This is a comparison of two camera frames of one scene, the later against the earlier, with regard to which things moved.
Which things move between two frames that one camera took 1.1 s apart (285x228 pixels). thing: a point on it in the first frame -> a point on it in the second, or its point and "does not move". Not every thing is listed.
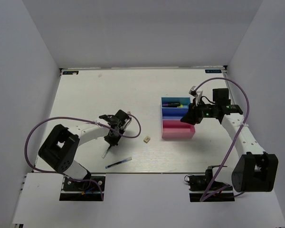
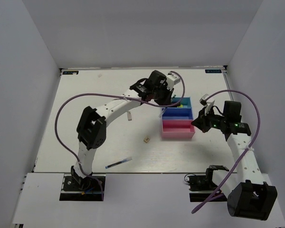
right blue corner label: x=213 y=71 does not move
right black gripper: x=192 y=116 -> x=201 y=122
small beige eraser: x=147 y=139 does not move
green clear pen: x=105 y=153 -> x=166 y=108
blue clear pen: x=126 y=160 does not move
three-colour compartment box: x=173 y=109 does not move
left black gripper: x=113 y=141 -> x=166 y=101
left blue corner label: x=71 y=72 does not move
